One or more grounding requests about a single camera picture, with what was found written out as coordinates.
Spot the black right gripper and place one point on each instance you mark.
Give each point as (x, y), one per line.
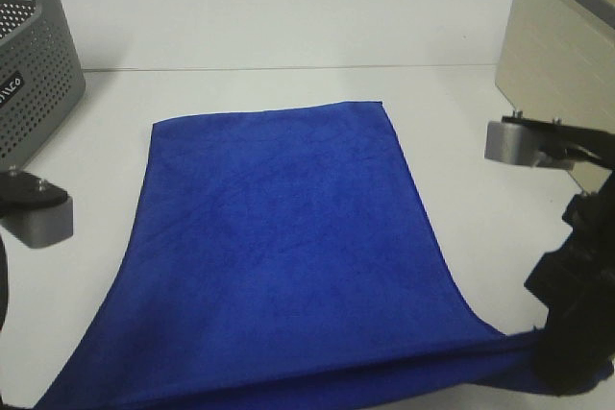
(576, 284)

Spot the blue microfiber towel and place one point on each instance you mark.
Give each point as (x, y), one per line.
(283, 260)

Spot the beige storage bin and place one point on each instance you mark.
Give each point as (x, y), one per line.
(557, 61)

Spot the grey perforated plastic basket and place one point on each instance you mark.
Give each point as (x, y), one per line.
(41, 76)

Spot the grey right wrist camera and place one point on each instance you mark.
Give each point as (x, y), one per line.
(528, 142)

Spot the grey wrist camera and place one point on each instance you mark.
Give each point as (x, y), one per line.
(35, 211)
(528, 142)

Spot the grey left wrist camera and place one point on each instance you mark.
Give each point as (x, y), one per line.
(35, 211)

